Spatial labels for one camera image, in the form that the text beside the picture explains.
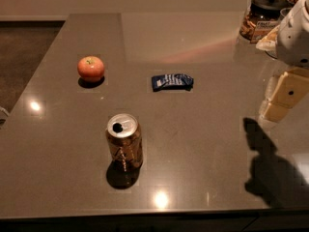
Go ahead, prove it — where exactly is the red apple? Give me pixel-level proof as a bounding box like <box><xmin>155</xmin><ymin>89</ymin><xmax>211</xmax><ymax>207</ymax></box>
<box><xmin>77</xmin><ymin>56</ymin><xmax>105</xmax><ymax>83</ymax></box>

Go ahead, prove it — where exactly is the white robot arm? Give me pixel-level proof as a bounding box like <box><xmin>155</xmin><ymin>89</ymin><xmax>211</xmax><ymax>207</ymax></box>
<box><xmin>256</xmin><ymin>0</ymin><xmax>309</xmax><ymax>123</ymax></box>

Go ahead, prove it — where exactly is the snack bag beside jar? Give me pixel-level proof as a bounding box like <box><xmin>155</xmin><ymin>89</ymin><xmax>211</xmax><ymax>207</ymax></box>
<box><xmin>256</xmin><ymin>26</ymin><xmax>279</xmax><ymax>51</ymax></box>

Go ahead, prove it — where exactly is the brown soda can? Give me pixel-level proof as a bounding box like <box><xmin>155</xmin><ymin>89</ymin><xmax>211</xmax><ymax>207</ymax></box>
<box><xmin>105</xmin><ymin>113</ymin><xmax>143</xmax><ymax>172</ymax></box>

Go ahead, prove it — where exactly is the blue rxbar blueberry wrapper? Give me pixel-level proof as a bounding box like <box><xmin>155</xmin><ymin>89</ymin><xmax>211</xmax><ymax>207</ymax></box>
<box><xmin>152</xmin><ymin>73</ymin><xmax>194</xmax><ymax>92</ymax></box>

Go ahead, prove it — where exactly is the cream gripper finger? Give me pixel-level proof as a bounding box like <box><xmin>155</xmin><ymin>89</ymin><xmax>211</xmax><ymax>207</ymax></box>
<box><xmin>259</xmin><ymin>71</ymin><xmax>309</xmax><ymax>123</ymax></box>
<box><xmin>265</xmin><ymin>75</ymin><xmax>279</xmax><ymax>100</ymax></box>

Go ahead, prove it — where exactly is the glass jar with black lid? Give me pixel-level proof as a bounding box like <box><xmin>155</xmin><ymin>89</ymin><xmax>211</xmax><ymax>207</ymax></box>
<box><xmin>239</xmin><ymin>0</ymin><xmax>290</xmax><ymax>44</ymax></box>

